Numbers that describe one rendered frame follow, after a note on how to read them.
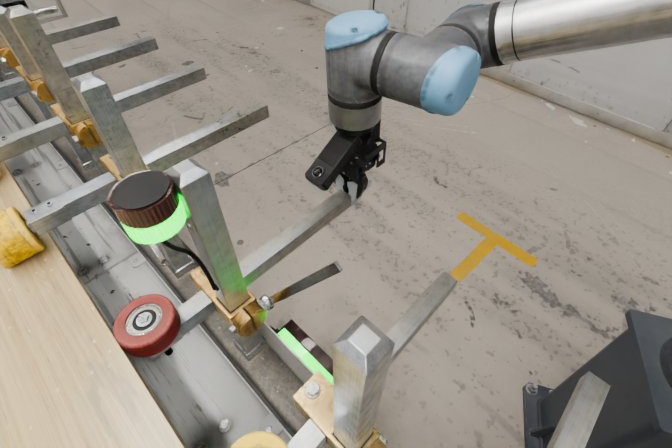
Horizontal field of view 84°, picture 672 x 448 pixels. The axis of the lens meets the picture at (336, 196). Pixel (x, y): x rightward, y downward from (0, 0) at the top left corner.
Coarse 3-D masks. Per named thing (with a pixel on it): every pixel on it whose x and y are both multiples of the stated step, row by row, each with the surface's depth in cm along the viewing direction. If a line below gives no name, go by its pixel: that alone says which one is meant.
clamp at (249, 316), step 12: (192, 276) 61; (204, 276) 61; (204, 288) 59; (216, 300) 58; (252, 300) 58; (228, 312) 56; (240, 312) 56; (252, 312) 56; (264, 312) 58; (228, 324) 59; (240, 324) 56; (252, 324) 57
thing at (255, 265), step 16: (336, 192) 76; (320, 208) 73; (336, 208) 73; (304, 224) 70; (320, 224) 72; (272, 240) 67; (288, 240) 67; (304, 240) 70; (256, 256) 65; (272, 256) 65; (256, 272) 64; (192, 304) 58; (208, 304) 58; (192, 320) 57; (176, 336) 56; (160, 352) 55
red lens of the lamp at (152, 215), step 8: (128, 176) 38; (168, 176) 38; (168, 192) 37; (176, 192) 38; (160, 200) 36; (168, 200) 36; (176, 200) 38; (112, 208) 35; (144, 208) 35; (152, 208) 35; (160, 208) 36; (168, 208) 37; (176, 208) 38; (120, 216) 35; (128, 216) 35; (136, 216) 35; (144, 216) 35; (152, 216) 36; (160, 216) 36; (168, 216) 37; (128, 224) 36; (136, 224) 36; (144, 224) 36; (152, 224) 36
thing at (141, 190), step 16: (144, 176) 38; (160, 176) 38; (112, 192) 36; (128, 192) 36; (144, 192) 36; (160, 192) 36; (128, 208) 35; (192, 224) 42; (192, 256) 46; (208, 272) 50
